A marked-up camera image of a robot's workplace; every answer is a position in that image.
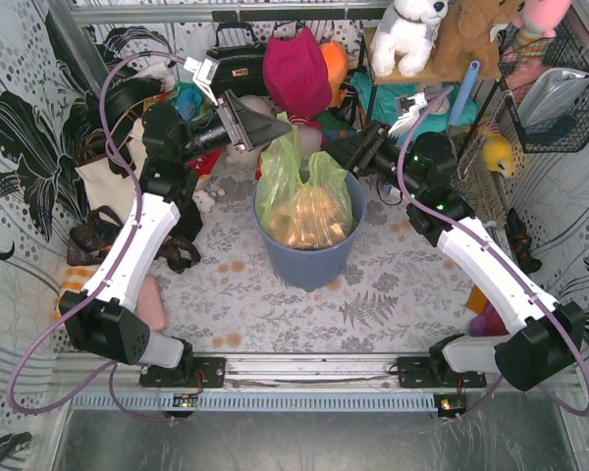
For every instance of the wooden shelf rack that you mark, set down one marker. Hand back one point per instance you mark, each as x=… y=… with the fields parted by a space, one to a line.
x=426 y=76

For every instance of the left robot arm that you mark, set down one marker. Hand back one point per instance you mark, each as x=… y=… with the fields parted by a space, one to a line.
x=100 y=319

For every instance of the black wire basket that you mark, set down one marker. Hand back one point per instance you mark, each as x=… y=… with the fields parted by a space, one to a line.
x=568 y=133

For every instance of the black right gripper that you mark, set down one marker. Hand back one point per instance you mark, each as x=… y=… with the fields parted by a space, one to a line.
x=358 y=153

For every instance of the yellow duck plush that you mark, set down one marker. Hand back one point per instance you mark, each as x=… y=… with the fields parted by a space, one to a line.
x=496 y=150

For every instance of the teal cloth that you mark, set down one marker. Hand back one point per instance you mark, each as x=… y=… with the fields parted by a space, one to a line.
x=384 y=110

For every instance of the black cloth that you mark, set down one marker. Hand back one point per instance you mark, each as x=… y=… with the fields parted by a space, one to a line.
x=190 y=222

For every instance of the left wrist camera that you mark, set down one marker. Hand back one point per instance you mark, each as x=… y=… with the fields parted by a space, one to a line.
x=202 y=74

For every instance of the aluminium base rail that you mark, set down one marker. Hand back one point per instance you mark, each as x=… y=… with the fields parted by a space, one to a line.
x=278 y=382

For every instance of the pink plush doll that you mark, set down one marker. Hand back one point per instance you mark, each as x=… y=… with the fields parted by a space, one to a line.
x=536 y=24

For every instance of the green trash bag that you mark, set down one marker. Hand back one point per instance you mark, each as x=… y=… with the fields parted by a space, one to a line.
x=283 y=173

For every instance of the purple orange sock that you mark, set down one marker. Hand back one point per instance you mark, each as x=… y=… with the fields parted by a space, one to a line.
x=486 y=321

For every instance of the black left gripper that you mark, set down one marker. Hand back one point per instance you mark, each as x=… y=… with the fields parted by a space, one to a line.
x=233 y=123

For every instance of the white grey dog plush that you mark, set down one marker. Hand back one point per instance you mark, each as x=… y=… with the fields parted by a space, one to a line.
x=405 y=37

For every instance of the black handbag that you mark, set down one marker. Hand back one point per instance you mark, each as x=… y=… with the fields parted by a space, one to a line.
x=240 y=68

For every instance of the brown teddy bear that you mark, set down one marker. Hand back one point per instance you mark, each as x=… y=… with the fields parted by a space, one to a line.
x=466 y=32

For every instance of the brown patterned bag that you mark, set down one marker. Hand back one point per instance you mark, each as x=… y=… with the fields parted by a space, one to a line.
x=90 y=242

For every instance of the silver pouch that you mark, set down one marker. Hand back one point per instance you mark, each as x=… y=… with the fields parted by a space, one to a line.
x=551 y=95

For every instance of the small white cloud plush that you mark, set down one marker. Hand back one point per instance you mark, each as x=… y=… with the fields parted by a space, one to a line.
x=206 y=198

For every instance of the cream canvas tote bag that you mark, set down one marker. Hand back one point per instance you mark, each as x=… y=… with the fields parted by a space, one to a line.
x=104 y=188

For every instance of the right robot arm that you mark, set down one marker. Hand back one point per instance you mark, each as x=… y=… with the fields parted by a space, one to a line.
x=542 y=336

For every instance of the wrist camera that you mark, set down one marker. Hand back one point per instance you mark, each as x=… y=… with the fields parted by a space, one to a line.
x=408 y=109
x=202 y=74

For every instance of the white round plush pink hands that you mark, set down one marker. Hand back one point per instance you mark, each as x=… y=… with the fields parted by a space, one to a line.
x=305 y=138

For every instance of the blue trash bin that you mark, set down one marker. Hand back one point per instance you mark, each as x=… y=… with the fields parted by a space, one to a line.
x=313 y=269

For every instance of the pink foam roll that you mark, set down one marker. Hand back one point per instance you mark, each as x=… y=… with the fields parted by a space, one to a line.
x=149 y=306

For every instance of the orange white striped cloth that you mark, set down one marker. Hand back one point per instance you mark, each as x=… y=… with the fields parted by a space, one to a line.
x=75 y=278

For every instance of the orange plush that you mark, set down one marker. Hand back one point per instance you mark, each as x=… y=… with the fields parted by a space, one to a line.
x=336 y=59

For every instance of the magenta hanging cloth bag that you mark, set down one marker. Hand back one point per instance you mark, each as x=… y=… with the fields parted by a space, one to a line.
x=296 y=76

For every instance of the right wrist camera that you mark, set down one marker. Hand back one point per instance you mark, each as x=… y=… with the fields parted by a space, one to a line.
x=408 y=109

